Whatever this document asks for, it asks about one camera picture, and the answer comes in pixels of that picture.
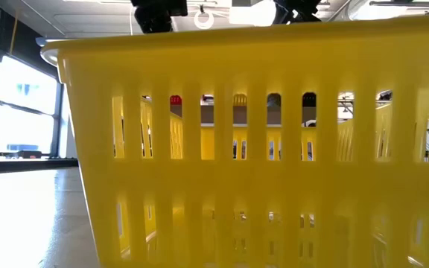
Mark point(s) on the black table edge rail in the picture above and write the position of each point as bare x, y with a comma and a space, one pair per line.
21, 165

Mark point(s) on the round white ceiling lamp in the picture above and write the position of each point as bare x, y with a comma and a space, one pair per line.
203, 20

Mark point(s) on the grey overhead rail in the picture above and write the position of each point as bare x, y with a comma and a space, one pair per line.
400, 3

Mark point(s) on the yellow plastic basket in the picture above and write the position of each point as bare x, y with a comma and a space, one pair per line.
237, 178
239, 99

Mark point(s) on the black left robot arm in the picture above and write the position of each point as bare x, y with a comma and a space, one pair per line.
158, 15

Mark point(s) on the red plastic basket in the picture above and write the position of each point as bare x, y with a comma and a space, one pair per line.
175, 99

